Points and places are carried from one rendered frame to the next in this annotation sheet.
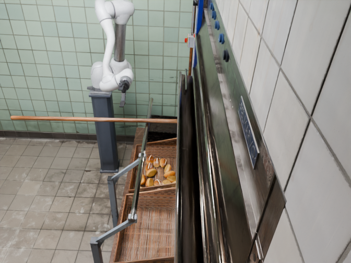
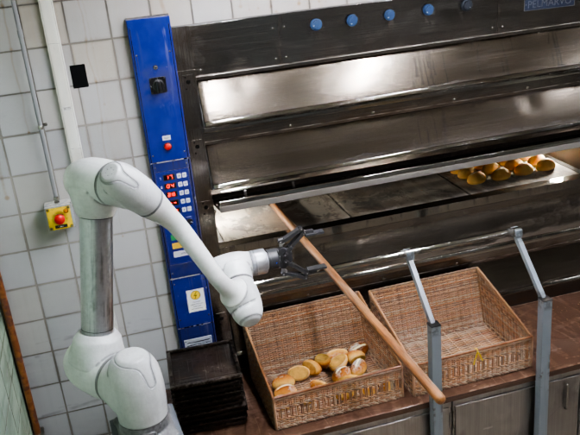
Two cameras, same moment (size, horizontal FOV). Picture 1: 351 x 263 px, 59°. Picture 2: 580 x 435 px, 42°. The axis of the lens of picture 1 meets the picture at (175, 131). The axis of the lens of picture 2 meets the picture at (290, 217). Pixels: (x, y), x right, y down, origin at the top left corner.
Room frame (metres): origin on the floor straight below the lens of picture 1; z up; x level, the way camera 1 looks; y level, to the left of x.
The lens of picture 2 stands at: (2.54, 2.80, 2.46)
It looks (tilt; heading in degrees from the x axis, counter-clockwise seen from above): 22 degrees down; 257
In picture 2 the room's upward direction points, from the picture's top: 6 degrees counter-clockwise
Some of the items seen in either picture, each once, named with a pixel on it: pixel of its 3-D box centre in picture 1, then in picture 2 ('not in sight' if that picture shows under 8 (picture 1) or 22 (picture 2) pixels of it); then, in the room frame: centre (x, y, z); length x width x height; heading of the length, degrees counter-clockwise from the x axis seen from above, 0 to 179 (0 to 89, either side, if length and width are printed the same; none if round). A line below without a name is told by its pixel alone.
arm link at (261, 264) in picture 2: (125, 82); (259, 261); (2.12, 0.40, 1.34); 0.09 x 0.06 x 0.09; 92
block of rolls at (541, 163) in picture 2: not in sight; (485, 156); (0.71, -0.61, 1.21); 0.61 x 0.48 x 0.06; 91
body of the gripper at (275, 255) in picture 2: (124, 87); (279, 257); (2.05, 0.40, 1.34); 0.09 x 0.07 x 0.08; 2
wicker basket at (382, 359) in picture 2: (161, 167); (319, 356); (1.86, 0.10, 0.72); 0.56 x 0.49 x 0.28; 2
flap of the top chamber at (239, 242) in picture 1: (213, 83); (412, 71); (1.29, -0.17, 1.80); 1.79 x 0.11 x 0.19; 1
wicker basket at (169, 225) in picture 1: (155, 227); (447, 327); (1.27, 0.10, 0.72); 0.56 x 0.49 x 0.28; 1
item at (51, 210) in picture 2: (191, 40); (59, 215); (2.79, -0.10, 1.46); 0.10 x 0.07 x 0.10; 1
